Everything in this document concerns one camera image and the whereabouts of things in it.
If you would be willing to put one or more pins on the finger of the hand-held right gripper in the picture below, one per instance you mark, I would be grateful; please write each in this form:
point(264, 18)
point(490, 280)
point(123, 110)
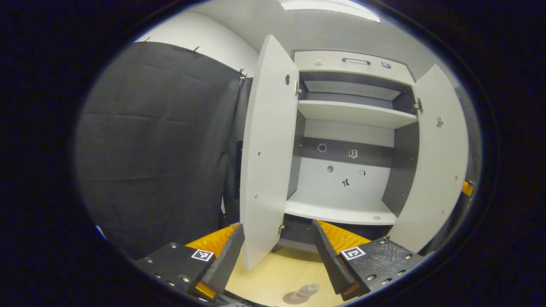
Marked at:
point(468, 188)

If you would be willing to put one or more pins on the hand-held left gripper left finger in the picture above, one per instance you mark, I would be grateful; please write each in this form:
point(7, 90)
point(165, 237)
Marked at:
point(228, 262)

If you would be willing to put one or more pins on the white cabinet door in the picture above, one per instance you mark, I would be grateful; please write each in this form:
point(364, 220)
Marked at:
point(435, 170)
point(268, 149)

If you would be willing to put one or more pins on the clear plastic bottle pink label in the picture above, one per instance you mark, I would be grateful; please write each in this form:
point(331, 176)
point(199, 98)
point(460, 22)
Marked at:
point(305, 292)

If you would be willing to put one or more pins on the white cabinet shelf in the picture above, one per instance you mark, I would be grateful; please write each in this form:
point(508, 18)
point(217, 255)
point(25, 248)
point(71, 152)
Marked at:
point(354, 113)

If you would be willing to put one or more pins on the white and grey cabinet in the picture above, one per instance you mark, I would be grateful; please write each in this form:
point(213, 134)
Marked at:
point(324, 192)

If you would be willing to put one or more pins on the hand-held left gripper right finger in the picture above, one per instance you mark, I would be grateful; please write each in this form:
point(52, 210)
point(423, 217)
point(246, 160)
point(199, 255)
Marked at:
point(328, 260)

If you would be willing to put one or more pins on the long ceiling light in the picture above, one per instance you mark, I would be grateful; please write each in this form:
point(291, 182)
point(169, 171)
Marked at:
point(332, 7)

